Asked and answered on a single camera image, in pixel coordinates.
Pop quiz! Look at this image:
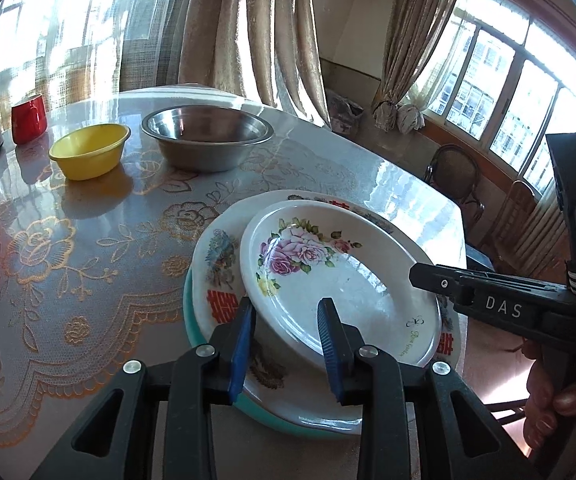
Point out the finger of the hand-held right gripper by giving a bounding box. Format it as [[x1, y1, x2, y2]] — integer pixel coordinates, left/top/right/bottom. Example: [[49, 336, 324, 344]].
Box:
[[409, 263, 567, 307]]

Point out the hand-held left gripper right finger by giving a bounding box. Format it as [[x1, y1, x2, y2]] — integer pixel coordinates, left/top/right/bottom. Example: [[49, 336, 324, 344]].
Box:
[[317, 297, 539, 480]]

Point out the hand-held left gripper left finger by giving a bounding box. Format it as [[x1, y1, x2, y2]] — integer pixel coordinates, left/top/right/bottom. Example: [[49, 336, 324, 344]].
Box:
[[32, 297, 259, 480]]

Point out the teal plastic plate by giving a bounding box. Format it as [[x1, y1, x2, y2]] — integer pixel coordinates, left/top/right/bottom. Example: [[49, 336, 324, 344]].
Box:
[[183, 265, 363, 441]]

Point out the white plate rose print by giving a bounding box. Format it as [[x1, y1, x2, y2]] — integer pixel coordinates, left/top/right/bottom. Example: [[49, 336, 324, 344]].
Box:
[[240, 200, 443, 368]]

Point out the stainless steel bowl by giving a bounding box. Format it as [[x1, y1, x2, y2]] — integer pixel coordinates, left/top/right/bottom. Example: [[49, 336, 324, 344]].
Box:
[[141, 106, 275, 173]]

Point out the yellow plastic bowl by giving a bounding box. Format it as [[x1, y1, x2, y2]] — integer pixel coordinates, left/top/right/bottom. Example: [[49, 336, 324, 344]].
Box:
[[49, 123, 131, 181]]

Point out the person's right hand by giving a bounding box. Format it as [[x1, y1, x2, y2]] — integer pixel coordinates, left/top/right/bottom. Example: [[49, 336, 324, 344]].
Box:
[[523, 342, 576, 461]]

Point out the dark wooden chair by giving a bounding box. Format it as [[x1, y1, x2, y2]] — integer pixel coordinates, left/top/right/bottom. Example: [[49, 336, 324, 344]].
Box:
[[425, 144, 484, 226], [483, 180, 544, 261]]

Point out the crumpled grey bag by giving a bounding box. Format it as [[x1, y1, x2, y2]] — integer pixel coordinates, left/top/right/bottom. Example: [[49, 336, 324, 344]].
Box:
[[328, 91, 365, 136]]

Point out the beige velvet curtain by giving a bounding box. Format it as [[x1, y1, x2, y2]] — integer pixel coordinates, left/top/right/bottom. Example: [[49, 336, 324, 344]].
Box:
[[372, 0, 475, 134], [178, 0, 332, 129]]

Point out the red mug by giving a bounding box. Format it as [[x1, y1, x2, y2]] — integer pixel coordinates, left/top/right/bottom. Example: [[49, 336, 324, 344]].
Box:
[[11, 94, 48, 145]]

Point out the grey sheer curtain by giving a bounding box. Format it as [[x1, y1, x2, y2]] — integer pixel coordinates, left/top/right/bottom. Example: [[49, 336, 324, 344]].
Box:
[[115, 0, 191, 95]]

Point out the large balcony window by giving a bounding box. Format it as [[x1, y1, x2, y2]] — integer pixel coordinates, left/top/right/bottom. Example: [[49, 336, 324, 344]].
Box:
[[0, 0, 183, 103]]

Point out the side window with wooden frame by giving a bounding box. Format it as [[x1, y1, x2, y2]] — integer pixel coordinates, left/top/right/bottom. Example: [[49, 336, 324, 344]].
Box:
[[408, 0, 576, 196]]

